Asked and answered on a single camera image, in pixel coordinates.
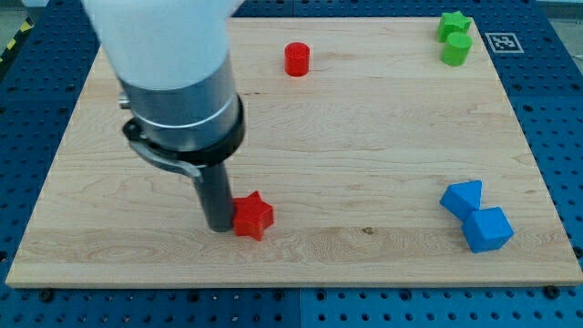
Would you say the red star block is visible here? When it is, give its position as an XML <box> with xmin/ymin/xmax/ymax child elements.
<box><xmin>232</xmin><ymin>190</ymin><xmax>274</xmax><ymax>241</ymax></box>

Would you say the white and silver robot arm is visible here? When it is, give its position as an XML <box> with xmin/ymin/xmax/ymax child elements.
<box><xmin>82</xmin><ymin>0</ymin><xmax>245</xmax><ymax>179</ymax></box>

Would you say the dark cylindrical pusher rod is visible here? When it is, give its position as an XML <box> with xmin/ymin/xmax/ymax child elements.
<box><xmin>194</xmin><ymin>163</ymin><xmax>235</xmax><ymax>232</ymax></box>

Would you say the light wooden board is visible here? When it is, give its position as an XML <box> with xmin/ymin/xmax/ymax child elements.
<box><xmin>6</xmin><ymin>18</ymin><xmax>582</xmax><ymax>289</ymax></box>

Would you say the red cylinder block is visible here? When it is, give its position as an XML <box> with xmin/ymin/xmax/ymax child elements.
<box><xmin>284</xmin><ymin>42</ymin><xmax>311</xmax><ymax>77</ymax></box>

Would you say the blue triangular prism block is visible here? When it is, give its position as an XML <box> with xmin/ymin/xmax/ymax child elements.
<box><xmin>440</xmin><ymin>180</ymin><xmax>483</xmax><ymax>221</ymax></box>

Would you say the green cylinder block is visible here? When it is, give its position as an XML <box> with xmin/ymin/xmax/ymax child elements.
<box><xmin>441</xmin><ymin>32</ymin><xmax>473</xmax><ymax>67</ymax></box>

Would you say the blue cube block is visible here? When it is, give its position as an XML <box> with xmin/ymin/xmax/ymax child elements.
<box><xmin>462</xmin><ymin>207</ymin><xmax>515</xmax><ymax>253</ymax></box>

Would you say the green star block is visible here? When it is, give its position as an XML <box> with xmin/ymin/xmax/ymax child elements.
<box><xmin>437</xmin><ymin>11</ymin><xmax>472</xmax><ymax>43</ymax></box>

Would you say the white fiducial marker tag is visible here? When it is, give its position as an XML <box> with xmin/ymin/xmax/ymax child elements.
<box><xmin>486</xmin><ymin>32</ymin><xmax>524</xmax><ymax>54</ymax></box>

